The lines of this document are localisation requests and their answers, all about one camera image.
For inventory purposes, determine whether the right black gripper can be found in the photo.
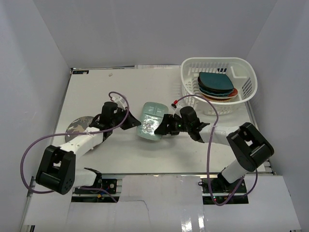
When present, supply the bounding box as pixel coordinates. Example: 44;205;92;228
154;114;191;136

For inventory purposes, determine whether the light blue rectangular plate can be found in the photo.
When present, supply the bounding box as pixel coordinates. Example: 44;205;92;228
137;102;169;141

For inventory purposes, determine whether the silver metallic round plate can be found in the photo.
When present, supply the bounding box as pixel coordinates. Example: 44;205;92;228
65;116;94;143

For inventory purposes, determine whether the red and teal wave plate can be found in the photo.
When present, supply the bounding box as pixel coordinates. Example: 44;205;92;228
204;88;238;101

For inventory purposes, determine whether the orange woven round plate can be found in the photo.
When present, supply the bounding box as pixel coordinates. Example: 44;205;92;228
204;96;232;102

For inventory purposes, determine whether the teal scalloped round plate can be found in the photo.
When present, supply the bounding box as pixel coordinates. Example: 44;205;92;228
199;87;233;97

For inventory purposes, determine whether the dark teal square plate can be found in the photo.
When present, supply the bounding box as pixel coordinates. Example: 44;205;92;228
198;72;234;92

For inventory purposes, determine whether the beige plate with maroon rim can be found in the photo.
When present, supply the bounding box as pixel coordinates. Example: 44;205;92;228
197;77;211;91

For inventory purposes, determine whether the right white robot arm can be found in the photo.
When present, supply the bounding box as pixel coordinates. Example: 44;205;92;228
154;106;274;193

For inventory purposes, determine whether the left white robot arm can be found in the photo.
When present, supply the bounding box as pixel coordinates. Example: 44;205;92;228
35;101;141;195

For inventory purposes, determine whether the white plastic dish bin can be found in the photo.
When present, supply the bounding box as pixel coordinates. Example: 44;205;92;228
181;58;258;116

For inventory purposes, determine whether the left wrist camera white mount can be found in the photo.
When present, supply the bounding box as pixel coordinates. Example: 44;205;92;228
110;96;127;110

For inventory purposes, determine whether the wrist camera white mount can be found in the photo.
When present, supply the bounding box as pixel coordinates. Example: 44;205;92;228
110;96;127;110
171;100;184;117

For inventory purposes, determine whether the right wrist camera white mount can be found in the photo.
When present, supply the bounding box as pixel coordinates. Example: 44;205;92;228
171;100;184;117

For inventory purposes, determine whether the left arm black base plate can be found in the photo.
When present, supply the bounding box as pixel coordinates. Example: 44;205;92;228
71;178;119;203

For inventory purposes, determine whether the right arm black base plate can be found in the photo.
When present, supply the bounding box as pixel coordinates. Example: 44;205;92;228
198;178;249;205

